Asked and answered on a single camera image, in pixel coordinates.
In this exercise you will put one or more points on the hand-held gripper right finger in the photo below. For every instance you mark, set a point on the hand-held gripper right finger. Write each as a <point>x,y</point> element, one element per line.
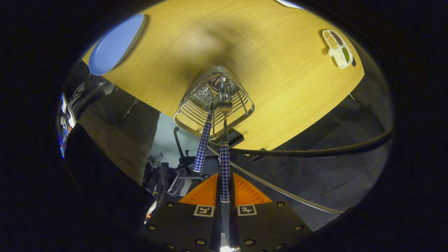
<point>266,227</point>

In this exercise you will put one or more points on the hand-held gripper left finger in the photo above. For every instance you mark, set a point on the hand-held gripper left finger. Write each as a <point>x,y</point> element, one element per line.
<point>182,227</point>

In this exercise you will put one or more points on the black office chair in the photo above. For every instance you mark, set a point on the black office chair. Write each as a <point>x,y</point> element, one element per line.
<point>185,164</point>

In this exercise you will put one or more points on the person's legs in beige trousers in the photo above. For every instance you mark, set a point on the person's legs in beige trousers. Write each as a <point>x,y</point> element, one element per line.
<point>119,140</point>

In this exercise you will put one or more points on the lit display screen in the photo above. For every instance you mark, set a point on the lit display screen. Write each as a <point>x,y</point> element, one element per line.
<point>64,133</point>

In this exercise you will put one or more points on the white divided snack tray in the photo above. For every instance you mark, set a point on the white divided snack tray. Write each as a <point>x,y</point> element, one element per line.
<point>339,57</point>

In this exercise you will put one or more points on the blue round plate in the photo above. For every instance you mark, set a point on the blue round plate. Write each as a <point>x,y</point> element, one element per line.
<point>115,45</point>

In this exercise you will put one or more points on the black table bracket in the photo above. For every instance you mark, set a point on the black table bracket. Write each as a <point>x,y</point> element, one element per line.
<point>257,158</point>
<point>235,138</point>

